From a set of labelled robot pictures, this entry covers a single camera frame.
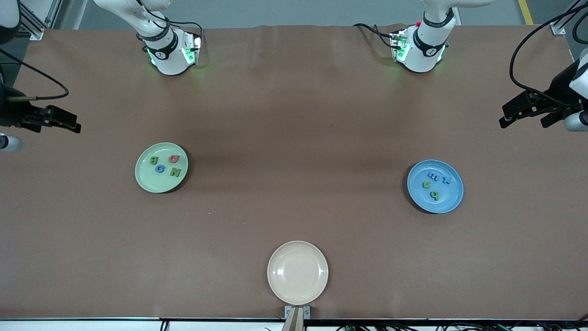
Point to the beige plate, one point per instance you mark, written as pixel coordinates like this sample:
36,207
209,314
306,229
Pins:
297,273

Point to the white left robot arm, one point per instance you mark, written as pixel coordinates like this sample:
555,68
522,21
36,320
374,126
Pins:
420,57

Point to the blue plate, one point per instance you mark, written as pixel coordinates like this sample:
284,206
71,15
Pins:
448,197

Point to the silver base connector bracket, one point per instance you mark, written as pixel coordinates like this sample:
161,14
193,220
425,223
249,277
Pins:
396,43
195,46

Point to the brown table cover sheet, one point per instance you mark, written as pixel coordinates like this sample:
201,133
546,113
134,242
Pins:
294,216

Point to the green foam letter q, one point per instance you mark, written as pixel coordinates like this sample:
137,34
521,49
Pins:
434,194

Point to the beige camera mount post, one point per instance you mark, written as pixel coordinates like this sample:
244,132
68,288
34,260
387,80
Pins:
294,322

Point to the green foam letter B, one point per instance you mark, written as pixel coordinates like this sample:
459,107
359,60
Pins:
154,160

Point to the aluminium frame profile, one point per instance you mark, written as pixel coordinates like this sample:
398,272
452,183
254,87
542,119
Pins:
558,30
36,34

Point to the blue foam letter m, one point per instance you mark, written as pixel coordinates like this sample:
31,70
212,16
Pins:
432,175

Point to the grey metal mounting bracket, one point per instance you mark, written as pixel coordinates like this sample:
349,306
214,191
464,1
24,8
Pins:
287,312

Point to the light green plate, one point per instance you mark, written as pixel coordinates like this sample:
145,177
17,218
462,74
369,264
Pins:
151,181

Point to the green foam letter N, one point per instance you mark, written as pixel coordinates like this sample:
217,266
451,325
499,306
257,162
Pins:
175,173

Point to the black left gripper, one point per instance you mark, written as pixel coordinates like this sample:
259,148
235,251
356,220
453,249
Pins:
557,93

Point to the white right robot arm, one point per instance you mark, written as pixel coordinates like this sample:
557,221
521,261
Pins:
167,59

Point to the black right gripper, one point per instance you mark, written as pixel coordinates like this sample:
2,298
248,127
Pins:
11,113

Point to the red foam letter Q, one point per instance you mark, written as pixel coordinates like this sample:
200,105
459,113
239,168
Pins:
171,159

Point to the blue foam letter G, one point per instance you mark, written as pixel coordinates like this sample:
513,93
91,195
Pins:
157,168

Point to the black table edge strip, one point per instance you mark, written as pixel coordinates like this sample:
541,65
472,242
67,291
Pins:
413,320

